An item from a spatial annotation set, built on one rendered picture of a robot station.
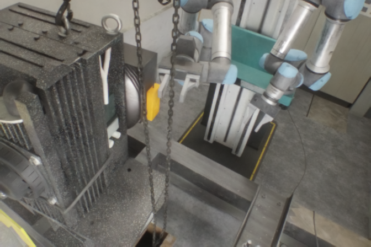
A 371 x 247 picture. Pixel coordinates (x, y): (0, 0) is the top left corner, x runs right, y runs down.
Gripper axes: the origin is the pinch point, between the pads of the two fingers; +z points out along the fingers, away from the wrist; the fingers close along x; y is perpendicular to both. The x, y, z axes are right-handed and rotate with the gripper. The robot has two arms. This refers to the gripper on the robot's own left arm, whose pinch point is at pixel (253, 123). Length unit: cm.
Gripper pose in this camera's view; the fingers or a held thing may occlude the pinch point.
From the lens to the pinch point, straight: 131.2
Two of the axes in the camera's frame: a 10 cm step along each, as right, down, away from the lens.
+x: 7.8, 5.6, -2.9
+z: -4.3, 8.1, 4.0
